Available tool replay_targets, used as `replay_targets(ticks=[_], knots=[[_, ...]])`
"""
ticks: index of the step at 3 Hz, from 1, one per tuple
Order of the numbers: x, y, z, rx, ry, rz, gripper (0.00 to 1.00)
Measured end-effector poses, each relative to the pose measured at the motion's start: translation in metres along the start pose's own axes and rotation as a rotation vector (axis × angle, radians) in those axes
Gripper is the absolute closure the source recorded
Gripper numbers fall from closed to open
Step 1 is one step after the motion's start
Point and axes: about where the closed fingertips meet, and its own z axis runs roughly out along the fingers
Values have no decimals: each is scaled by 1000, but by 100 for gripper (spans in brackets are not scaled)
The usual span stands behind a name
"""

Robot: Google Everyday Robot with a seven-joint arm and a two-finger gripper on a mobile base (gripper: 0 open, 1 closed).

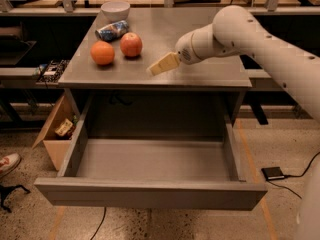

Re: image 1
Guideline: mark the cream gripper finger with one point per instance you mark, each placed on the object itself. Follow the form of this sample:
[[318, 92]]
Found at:
[[169, 62]]

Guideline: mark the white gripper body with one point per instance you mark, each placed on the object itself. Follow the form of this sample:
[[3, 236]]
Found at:
[[184, 49]]

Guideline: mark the red apple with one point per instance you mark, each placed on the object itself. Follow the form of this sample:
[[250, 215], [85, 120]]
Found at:
[[131, 44]]

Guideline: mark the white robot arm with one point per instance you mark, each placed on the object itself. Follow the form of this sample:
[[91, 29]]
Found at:
[[233, 31]]

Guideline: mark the open grey top drawer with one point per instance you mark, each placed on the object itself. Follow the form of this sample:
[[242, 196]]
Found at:
[[143, 174]]

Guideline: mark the grey metal cabinet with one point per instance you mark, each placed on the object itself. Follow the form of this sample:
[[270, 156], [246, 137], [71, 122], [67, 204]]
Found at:
[[195, 100]]

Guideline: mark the crushed blue soda can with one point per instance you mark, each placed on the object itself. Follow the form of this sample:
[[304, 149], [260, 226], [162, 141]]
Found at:
[[112, 31]]

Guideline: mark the orange fruit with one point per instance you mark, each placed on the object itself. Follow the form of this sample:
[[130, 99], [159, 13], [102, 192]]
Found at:
[[102, 53]]

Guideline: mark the white bowl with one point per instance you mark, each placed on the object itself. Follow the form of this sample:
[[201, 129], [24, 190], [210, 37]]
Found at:
[[116, 10]]

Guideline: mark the patterned notebook on shelf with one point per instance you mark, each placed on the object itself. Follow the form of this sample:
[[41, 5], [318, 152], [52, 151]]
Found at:
[[52, 71]]

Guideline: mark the snack bag in box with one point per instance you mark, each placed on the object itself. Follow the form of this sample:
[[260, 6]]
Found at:
[[65, 129]]

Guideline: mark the cardboard box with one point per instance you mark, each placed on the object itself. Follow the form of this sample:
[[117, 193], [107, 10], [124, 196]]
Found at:
[[56, 144]]

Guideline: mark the black foot pedal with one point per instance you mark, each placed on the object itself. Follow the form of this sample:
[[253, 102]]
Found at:
[[273, 173]]

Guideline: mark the white and red shoe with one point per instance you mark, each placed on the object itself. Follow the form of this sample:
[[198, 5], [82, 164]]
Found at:
[[9, 163]]

